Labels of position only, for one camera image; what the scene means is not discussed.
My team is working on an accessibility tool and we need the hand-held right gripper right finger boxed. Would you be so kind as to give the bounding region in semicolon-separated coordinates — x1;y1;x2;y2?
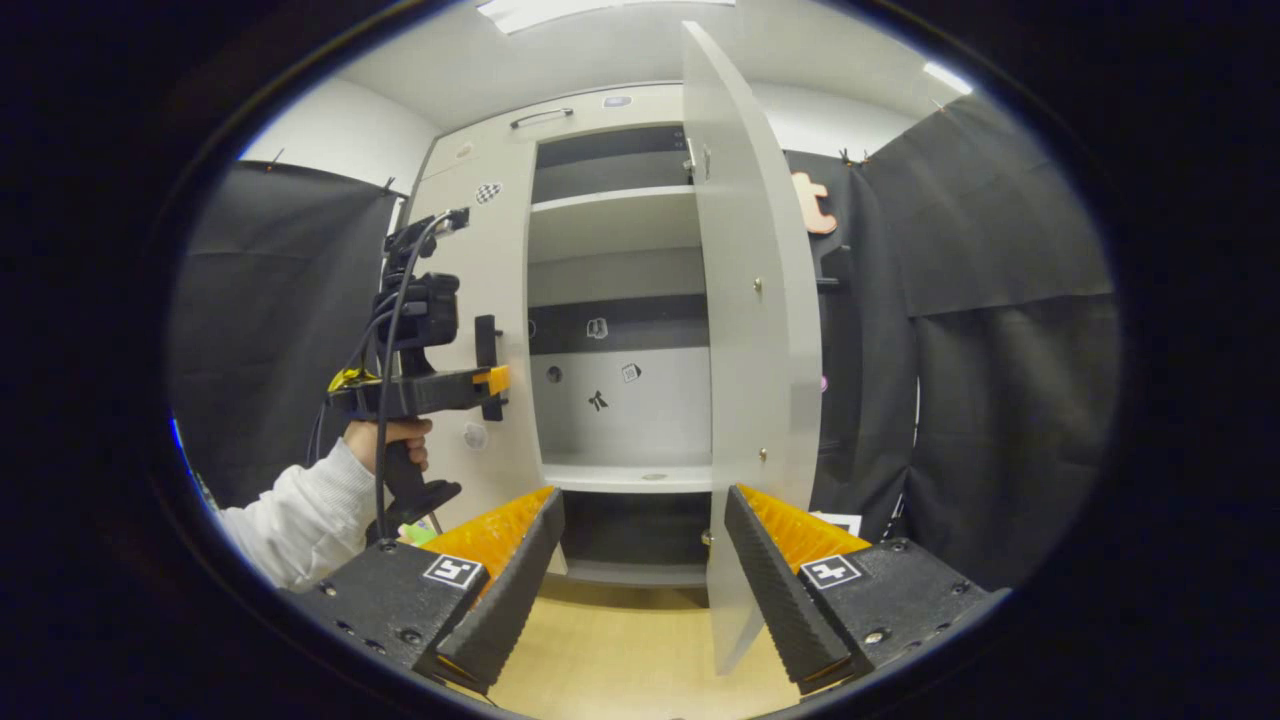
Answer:
725;485;1011;696

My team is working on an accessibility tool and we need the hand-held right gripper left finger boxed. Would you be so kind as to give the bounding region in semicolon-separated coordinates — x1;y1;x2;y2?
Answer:
290;485;566;696

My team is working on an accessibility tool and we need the black door handle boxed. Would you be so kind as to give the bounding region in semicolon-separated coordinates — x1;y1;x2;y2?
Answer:
474;314;503;422

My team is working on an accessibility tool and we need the grey cabinet door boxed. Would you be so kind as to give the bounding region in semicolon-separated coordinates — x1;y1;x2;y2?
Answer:
682;20;826;676
405;148;549;576

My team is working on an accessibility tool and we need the grey double-door shoe cabinet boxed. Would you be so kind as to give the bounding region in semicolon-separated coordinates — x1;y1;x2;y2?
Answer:
400;80;831;591

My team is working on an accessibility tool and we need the grey cabinet inner shelf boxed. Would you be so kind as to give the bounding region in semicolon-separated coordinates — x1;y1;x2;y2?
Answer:
540;462;713;494
530;185;701;216

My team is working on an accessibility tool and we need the grey cabinet top panel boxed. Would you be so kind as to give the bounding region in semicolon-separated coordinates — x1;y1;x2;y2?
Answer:
425;83;686;181

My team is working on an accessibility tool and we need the black backdrop cloth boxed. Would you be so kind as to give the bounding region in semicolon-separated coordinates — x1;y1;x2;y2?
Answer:
785;95;1121;591
168;160;411;511

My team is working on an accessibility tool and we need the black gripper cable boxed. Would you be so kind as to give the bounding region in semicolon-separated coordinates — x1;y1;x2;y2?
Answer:
308;212;451;546

